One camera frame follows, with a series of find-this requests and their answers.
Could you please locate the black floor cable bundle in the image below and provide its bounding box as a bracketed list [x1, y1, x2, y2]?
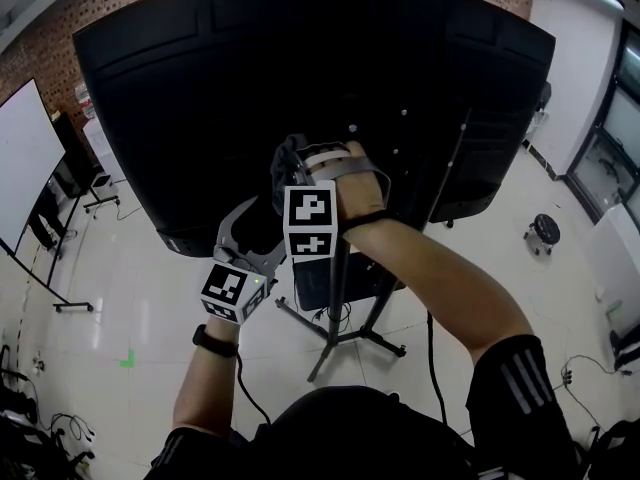
[49, 412, 96, 444]

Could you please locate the black TV stand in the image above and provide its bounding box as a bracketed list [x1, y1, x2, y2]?
[273, 0, 474, 383]

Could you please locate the black floor cable with plug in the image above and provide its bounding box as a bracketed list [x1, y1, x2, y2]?
[559, 352, 634, 394]

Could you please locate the whiteboard on rolling stand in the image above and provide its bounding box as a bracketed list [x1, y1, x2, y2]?
[0, 77, 95, 314]

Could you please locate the black wristband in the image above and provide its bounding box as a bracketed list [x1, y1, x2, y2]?
[192, 323, 240, 358]

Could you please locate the white water dispenser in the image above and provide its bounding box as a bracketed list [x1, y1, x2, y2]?
[74, 82, 126, 187]

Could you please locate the person's black shirt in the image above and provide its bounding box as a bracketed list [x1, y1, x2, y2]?
[144, 335, 584, 480]

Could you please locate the black round wheeled stool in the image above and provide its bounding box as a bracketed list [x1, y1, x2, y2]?
[523, 212, 562, 257]

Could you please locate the white cabinet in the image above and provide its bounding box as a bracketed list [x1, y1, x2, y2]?
[587, 202, 640, 337]

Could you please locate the large black television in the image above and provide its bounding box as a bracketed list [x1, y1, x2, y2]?
[72, 0, 557, 259]

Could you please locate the person's left forearm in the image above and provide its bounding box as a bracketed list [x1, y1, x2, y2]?
[172, 317, 241, 437]

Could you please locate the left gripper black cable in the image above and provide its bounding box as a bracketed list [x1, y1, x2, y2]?
[233, 352, 274, 427]

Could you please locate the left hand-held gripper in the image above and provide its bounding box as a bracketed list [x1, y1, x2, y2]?
[199, 196, 288, 325]

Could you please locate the black display on rolling stand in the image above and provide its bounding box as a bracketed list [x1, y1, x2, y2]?
[49, 111, 121, 214]

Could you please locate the person's right forearm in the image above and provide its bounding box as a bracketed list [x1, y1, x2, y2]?
[342, 217, 534, 364]

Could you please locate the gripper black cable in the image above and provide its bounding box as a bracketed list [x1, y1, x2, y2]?
[233, 352, 274, 427]
[424, 310, 449, 424]

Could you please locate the black wrist strap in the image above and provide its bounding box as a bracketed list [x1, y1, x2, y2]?
[341, 210, 401, 238]

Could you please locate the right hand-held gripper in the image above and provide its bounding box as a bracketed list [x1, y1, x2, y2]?
[282, 140, 392, 258]

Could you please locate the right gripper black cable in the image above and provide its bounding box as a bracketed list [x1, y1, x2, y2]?
[424, 310, 449, 424]

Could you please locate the person's right hand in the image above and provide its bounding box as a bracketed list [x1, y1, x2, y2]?
[335, 140, 386, 221]

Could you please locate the grey cloth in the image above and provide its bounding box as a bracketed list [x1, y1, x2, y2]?
[269, 134, 307, 214]

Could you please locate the dark framed glass door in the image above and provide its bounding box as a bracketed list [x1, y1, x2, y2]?
[564, 17, 640, 227]

